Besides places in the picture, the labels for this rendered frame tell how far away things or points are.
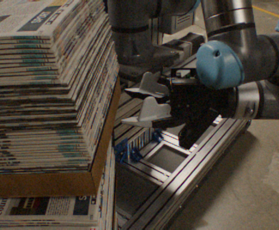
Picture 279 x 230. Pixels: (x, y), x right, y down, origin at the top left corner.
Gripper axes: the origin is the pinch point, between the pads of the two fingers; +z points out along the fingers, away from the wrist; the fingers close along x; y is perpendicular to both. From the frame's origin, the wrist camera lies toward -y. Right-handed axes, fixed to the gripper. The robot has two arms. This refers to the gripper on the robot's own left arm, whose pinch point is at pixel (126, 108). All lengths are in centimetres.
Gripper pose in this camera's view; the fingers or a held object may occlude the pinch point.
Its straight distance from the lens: 58.4
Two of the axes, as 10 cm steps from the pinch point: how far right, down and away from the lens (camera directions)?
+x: -0.2, 5.5, -8.4
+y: 0.0, -8.4, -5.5
